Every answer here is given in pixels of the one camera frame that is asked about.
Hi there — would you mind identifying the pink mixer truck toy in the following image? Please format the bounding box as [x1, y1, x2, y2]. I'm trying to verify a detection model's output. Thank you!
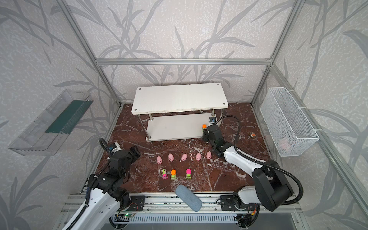
[186, 169, 192, 180]

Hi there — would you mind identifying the pink green truck toy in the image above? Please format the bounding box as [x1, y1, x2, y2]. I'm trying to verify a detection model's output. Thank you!
[161, 169, 168, 180]

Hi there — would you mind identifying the orange mixer truck toy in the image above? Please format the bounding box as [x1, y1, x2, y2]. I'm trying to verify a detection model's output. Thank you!
[171, 169, 176, 180]

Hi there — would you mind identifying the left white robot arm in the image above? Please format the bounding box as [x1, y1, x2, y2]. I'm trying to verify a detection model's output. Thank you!
[63, 138, 141, 230]

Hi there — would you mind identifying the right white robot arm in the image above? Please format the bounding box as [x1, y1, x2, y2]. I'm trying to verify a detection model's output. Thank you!
[202, 115, 304, 211]

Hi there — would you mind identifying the white two-tier shelf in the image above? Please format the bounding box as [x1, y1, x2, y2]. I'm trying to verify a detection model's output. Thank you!
[131, 83, 229, 142]

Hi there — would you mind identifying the pink pig toy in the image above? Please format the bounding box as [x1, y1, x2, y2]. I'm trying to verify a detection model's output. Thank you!
[206, 151, 212, 160]
[181, 153, 188, 162]
[156, 156, 163, 164]
[168, 153, 174, 162]
[195, 153, 202, 161]

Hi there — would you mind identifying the green circuit board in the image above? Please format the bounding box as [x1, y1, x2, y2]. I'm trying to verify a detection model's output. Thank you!
[116, 212, 136, 219]

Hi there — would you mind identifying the grey blue oval object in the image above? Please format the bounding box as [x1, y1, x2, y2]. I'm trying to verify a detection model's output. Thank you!
[175, 185, 202, 212]

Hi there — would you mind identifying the pink toy in basket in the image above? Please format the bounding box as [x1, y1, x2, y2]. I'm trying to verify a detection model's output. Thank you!
[279, 138, 292, 153]

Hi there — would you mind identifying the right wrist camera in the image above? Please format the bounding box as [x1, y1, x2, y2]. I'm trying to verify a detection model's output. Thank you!
[209, 117, 217, 125]

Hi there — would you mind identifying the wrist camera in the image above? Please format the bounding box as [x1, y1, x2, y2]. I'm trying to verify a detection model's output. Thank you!
[109, 142, 121, 153]
[209, 117, 217, 125]

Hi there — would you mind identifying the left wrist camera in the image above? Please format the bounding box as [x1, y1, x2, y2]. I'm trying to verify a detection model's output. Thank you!
[109, 142, 121, 153]

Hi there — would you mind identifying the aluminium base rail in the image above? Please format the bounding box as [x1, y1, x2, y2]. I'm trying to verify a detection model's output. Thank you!
[57, 192, 302, 215]

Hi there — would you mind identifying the clear plastic wall bin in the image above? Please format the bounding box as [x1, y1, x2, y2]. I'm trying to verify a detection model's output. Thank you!
[9, 90, 94, 156]

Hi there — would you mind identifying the white wire mesh basket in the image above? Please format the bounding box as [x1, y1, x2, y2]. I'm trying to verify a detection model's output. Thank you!
[260, 87, 319, 157]

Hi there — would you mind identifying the aluminium frame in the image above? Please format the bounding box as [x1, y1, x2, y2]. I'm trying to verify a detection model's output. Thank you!
[56, 1, 368, 215]

